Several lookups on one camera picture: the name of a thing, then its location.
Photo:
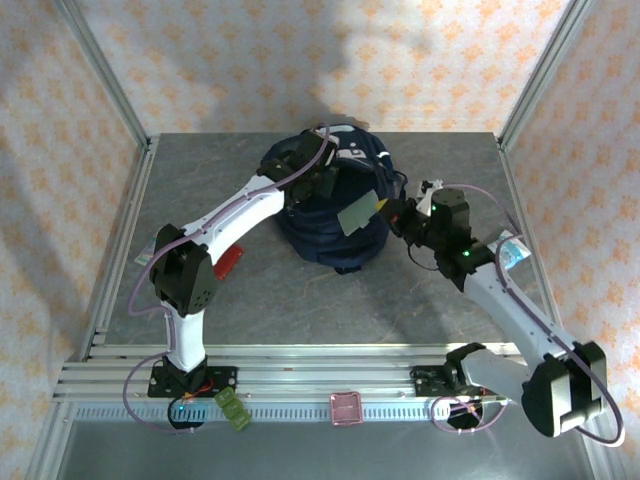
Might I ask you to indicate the aluminium frame post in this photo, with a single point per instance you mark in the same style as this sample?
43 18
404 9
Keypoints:
544 75
106 75

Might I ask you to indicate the aluminium mounting rail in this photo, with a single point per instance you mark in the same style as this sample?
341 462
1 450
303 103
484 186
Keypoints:
320 370

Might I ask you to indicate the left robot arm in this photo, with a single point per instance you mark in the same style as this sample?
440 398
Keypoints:
240 210

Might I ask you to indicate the light green card holder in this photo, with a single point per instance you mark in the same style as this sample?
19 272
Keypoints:
357 215

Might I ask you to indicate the navy blue backpack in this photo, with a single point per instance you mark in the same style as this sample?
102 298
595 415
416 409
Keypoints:
325 245

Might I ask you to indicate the green button pad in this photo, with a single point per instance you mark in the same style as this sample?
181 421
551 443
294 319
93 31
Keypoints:
232 407

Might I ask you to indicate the blue face mask pack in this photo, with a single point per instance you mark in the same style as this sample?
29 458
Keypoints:
512 252

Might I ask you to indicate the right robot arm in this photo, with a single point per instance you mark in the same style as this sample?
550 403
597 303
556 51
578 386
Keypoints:
520 315

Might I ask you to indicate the red wallet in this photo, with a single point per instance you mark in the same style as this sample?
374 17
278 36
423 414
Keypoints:
230 262

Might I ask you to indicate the green white paper packet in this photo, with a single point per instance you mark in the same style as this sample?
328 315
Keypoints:
146 255

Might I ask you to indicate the pink square tray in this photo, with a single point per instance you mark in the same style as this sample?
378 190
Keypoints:
345 409

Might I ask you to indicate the aluminium lower frame bar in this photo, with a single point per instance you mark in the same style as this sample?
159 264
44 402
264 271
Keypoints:
50 445
605 465

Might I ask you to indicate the aluminium side rail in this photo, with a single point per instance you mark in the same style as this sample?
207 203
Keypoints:
519 190
132 200

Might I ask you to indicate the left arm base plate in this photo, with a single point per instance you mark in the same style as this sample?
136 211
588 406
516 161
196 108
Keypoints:
225 376

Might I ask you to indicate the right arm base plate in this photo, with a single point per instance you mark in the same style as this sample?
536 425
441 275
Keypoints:
425 380

